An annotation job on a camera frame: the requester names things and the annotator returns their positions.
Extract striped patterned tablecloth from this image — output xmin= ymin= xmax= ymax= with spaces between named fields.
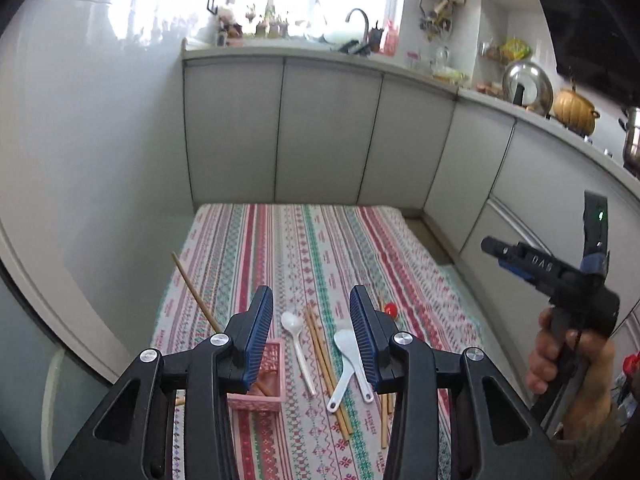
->
xmin=150 ymin=202 xmax=501 ymax=480

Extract row of small potted plants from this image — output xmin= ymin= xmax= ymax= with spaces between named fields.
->
xmin=245 ymin=4 xmax=291 ymax=38

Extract hanging kitchen tools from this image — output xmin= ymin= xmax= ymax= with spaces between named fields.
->
xmin=419 ymin=0 xmax=453 ymax=41

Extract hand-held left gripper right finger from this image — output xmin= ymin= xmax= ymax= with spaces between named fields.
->
xmin=349 ymin=285 xmax=576 ymax=480

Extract person's right forearm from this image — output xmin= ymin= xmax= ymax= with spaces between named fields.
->
xmin=562 ymin=400 xmax=626 ymax=442

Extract curved metal faucet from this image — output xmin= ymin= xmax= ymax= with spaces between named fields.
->
xmin=346 ymin=8 xmax=371 ymax=43

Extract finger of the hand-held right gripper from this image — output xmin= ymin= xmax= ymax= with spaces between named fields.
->
xmin=501 ymin=256 xmax=531 ymax=281
xmin=481 ymin=236 xmax=522 ymax=261

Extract grey lower kitchen cabinets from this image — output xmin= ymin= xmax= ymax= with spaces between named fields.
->
xmin=181 ymin=52 xmax=640 ymax=441

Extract person's right hand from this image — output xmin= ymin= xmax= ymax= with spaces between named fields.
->
xmin=526 ymin=309 xmax=617 ymax=423

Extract steel pot lid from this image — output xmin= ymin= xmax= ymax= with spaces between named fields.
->
xmin=501 ymin=60 xmax=555 ymax=113

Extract black range hood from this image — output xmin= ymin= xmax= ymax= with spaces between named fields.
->
xmin=525 ymin=0 xmax=640 ymax=106

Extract pale green basin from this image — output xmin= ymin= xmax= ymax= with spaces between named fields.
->
xmin=322 ymin=30 xmax=361 ymax=46

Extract light kitchen countertop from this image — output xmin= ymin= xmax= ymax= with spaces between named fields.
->
xmin=181 ymin=37 xmax=640 ymax=181

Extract pink dish soap bottle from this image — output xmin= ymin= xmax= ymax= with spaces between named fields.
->
xmin=380 ymin=20 xmax=401 ymax=56

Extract yellow snack bag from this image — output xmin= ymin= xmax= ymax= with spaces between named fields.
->
xmin=500 ymin=37 xmax=533 ymax=63

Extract yellow pumpkin-shaped pot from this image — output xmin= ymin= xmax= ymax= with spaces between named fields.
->
xmin=552 ymin=87 xmax=601 ymax=136

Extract steel cooking pot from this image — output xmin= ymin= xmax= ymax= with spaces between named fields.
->
xmin=620 ymin=106 xmax=640 ymax=171

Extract pink plastic basket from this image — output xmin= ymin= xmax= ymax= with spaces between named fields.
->
xmin=227 ymin=338 xmax=287 ymax=413

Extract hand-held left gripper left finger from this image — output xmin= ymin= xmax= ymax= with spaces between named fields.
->
xmin=50 ymin=285 xmax=274 ymax=480

